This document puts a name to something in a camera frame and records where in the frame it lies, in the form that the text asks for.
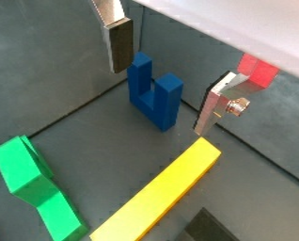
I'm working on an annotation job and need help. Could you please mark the red puzzle board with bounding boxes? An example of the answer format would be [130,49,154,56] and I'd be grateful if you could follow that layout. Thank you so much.
[238,54,279,88]

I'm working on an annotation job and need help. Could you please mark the black angle bracket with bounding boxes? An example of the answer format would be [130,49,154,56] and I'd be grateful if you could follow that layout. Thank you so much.
[175,208,241,241]

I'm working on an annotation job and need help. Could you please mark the yellow long bar block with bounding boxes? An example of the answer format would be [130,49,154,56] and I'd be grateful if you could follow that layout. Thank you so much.
[90,137,222,241]

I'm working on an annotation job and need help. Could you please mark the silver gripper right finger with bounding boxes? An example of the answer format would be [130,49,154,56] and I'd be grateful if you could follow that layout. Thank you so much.
[194,72,250,136]

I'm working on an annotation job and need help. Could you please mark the green zigzag block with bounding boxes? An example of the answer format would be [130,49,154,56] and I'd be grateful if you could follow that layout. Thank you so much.
[0,136,89,241]

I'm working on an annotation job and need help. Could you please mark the blue U-shaped block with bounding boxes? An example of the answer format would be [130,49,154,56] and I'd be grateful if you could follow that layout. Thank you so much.
[127,52,183,132]

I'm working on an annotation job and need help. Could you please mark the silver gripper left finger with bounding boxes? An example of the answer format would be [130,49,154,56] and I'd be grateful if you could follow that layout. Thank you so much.
[90,0,134,73]

